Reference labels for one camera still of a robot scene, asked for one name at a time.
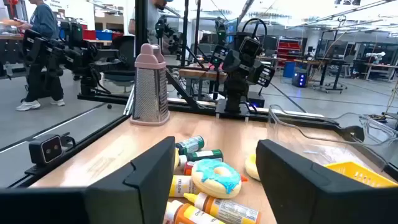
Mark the black table-level camera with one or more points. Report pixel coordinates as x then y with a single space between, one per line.
46 149

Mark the plain tan toy donut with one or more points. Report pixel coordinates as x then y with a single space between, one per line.
252 168

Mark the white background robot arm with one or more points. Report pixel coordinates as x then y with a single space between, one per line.
376 57

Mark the wooden workbench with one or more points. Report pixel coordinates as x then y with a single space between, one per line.
202 74

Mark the black aluminium table frame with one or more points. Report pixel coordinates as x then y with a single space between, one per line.
186 105

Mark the person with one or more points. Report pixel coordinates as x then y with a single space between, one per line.
152 18
40 56

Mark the black background robot arm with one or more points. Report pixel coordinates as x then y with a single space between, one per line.
71 56

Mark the green paint bottle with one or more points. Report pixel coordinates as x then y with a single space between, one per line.
191 144
205 154

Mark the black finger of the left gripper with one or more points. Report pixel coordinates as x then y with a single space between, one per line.
219 55
265 75

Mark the red storage bin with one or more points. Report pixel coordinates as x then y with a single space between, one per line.
89 34

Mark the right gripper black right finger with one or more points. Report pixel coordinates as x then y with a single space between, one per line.
304 193

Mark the yellow perforated plastic basket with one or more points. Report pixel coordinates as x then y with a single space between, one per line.
357 175

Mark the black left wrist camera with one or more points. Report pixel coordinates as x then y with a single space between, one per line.
249 47

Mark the blue storage bin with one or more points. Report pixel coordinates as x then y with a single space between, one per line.
104 35

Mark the pink metal box grater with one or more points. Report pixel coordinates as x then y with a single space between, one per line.
149 93

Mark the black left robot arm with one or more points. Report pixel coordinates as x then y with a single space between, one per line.
234 91

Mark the black tower blue lights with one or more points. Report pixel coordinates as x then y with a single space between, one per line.
300 79

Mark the clear plastic bin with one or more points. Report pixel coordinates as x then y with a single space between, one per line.
342 149

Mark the red bin shelf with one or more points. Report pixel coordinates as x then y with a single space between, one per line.
289 49

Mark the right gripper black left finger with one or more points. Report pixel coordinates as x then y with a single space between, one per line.
136 193

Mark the blue iced toy donut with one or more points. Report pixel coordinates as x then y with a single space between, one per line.
214 183

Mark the yellow paint bottle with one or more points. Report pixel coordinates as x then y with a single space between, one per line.
182 186

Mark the blue barrel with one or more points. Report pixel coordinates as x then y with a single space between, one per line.
289 70

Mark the black legged desk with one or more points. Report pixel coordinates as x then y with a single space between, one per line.
329 63

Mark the orange paint bottle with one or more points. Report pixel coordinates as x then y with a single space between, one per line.
224 210
189 214

